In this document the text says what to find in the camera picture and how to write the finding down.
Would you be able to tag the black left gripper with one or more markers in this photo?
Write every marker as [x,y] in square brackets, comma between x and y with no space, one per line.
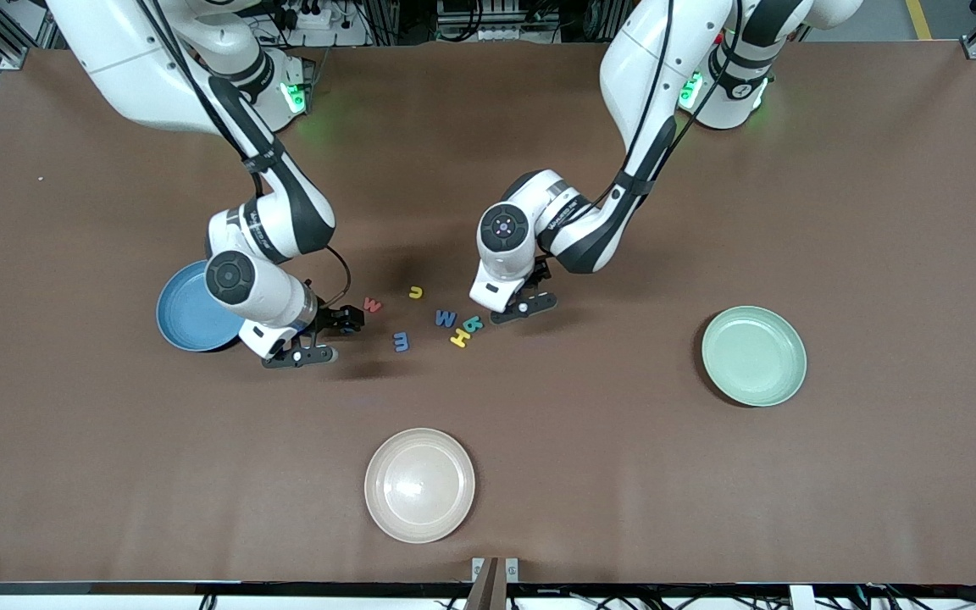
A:
[541,273]

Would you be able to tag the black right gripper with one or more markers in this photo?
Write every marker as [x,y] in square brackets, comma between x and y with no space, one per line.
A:
[329,319]

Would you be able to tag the red lowercase letter w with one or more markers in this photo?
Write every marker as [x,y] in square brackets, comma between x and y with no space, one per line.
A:
[372,305]

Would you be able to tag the blue lowercase letter m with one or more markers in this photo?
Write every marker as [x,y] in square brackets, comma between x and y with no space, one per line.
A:
[402,341]

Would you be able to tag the teal letter b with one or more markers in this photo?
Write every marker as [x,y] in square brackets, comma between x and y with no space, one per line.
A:
[474,324]

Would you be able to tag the blue uppercase letter M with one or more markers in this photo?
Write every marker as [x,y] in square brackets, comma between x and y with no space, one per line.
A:
[446,318]

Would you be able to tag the yellow uppercase letter H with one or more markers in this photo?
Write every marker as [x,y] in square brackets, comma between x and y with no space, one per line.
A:
[459,339]

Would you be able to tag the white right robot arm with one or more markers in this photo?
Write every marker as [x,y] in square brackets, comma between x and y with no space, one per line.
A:
[132,68]

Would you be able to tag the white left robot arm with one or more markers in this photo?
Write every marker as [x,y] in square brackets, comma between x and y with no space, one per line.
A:
[623,68]

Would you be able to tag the blue plate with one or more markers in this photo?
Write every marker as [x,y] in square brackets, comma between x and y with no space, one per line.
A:
[187,309]

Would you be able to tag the beige plate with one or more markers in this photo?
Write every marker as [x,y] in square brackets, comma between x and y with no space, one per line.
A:
[419,485]

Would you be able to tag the pale green plate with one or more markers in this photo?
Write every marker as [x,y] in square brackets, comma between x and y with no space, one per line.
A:
[753,356]

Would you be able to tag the grey electronics rack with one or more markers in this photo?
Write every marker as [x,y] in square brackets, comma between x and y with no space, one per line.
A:
[488,17]

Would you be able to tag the white power strip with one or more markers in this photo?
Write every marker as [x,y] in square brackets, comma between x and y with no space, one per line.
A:
[314,15]

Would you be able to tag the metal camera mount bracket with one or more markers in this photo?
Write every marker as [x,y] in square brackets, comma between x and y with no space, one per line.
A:
[495,585]

